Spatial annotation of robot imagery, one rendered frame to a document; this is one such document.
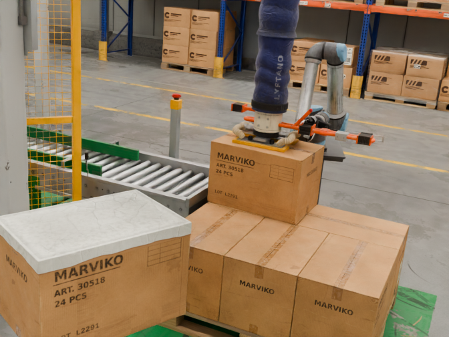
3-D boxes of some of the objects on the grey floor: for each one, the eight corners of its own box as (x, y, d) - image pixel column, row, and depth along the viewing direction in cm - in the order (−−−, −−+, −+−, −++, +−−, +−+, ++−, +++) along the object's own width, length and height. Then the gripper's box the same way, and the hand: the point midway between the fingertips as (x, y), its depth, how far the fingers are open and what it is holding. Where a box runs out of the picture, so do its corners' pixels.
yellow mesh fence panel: (-54, 284, 357) (-86, -89, 291) (-55, 277, 365) (-86, -88, 299) (87, 262, 396) (87, -71, 330) (84, 255, 405) (83, -70, 339)
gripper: (307, 136, 374) (297, 143, 356) (310, 105, 367) (301, 111, 350) (319, 138, 370) (311, 145, 353) (323, 107, 364) (315, 114, 347)
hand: (311, 129), depth 350 cm, fingers open, 14 cm apart
